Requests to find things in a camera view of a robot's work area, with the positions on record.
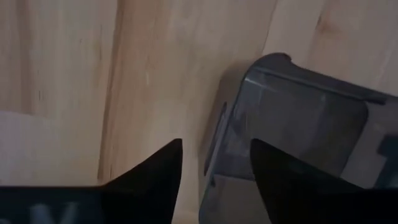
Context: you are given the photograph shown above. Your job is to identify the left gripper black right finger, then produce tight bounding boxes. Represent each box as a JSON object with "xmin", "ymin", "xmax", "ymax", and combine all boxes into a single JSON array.
[{"xmin": 249, "ymin": 138, "xmax": 364, "ymax": 224}]

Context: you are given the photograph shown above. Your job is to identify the translucent grey plastic basket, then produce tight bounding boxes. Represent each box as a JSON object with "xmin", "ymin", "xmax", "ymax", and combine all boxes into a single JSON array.
[{"xmin": 198, "ymin": 52, "xmax": 398, "ymax": 224}]

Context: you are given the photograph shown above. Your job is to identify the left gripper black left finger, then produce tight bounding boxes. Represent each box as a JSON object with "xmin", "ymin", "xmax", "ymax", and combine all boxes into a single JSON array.
[{"xmin": 101, "ymin": 138, "xmax": 183, "ymax": 224}]

